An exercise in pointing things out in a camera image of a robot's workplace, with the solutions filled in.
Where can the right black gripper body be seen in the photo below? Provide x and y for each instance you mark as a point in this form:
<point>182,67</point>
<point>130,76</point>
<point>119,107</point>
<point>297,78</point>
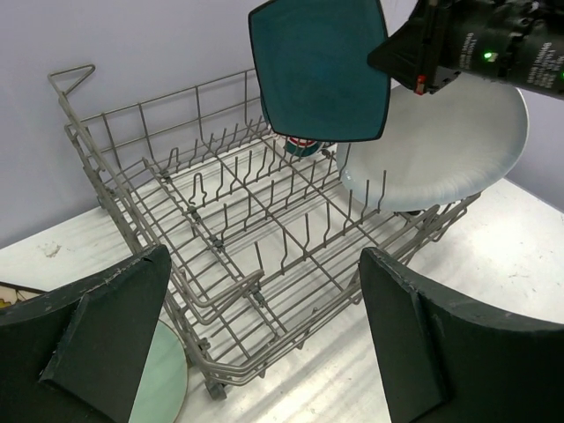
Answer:
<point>519,43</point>

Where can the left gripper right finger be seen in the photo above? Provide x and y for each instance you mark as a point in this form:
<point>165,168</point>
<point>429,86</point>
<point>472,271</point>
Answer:
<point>446,357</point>

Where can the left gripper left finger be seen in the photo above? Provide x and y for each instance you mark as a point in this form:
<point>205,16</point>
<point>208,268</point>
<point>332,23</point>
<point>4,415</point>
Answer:
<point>77,353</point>

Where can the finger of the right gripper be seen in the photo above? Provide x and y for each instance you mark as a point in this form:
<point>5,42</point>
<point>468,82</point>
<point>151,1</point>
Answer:
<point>401,56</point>

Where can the dark teal square plate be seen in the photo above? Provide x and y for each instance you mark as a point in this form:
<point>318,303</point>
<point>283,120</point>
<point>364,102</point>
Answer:
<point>312,69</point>

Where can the white oval plate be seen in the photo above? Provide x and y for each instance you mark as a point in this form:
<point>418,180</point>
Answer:
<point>438,148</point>

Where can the round teal rimmed plate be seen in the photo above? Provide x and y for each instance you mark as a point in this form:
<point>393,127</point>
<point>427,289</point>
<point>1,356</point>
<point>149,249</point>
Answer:
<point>300,147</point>

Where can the cream square floral plate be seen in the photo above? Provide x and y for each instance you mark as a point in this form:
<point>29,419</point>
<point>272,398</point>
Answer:
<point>11,294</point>

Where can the mint green flower plate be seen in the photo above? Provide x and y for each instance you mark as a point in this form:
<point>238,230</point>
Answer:
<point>164,382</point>

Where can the grey wire dish rack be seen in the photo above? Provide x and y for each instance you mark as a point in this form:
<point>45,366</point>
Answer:
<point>265,245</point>

